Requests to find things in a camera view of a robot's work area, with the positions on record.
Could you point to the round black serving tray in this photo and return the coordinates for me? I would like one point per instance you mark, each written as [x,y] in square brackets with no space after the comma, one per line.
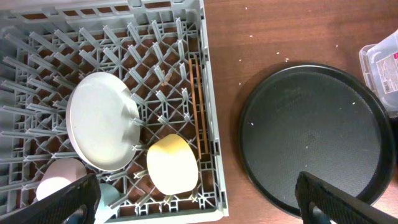
[318,119]

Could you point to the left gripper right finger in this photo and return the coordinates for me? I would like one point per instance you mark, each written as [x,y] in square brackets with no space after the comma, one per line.
[321,202]

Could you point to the pink plastic cup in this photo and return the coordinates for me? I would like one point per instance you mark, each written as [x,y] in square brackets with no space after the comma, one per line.
[60,174]

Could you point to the yellow bowl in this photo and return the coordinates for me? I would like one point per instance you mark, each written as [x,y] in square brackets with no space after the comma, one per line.
[172,166]

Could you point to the blue plastic cup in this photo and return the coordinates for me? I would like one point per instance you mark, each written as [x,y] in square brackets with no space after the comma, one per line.
[109,194]

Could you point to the wooden chopstick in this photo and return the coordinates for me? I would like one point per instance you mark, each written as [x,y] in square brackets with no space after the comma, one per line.
[202,111]
[194,107]

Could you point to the clear plastic waste bin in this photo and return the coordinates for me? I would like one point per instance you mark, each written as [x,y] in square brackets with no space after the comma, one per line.
[379,67]

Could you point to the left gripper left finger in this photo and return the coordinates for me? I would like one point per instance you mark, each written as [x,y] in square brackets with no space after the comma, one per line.
[75,203]

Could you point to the grey plastic dishwasher rack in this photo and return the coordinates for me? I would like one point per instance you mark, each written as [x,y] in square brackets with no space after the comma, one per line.
[48,47]

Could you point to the grey ceramic plate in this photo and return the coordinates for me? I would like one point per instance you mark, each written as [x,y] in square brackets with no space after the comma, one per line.
[99,120]

